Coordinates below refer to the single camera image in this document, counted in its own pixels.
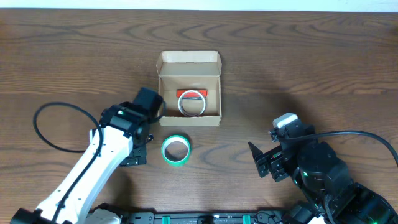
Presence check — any white tape roll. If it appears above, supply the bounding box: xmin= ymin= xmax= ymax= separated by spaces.
xmin=178 ymin=96 xmax=207 ymax=117

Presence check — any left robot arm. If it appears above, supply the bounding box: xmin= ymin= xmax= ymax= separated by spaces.
xmin=11 ymin=102 xmax=160 ymax=223

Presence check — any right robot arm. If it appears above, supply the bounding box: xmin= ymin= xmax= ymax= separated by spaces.
xmin=248 ymin=123 xmax=397 ymax=223

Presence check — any green tape roll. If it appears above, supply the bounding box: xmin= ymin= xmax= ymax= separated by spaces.
xmin=161 ymin=135 xmax=191 ymax=167

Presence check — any open cardboard box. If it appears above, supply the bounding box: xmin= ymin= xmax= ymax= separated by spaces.
xmin=156 ymin=51 xmax=222 ymax=127

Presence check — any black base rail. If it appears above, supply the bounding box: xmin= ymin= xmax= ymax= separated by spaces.
xmin=90 ymin=203 xmax=293 ymax=224

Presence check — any right black cable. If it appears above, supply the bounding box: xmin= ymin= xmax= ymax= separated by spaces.
xmin=276 ymin=130 xmax=398 ymax=166

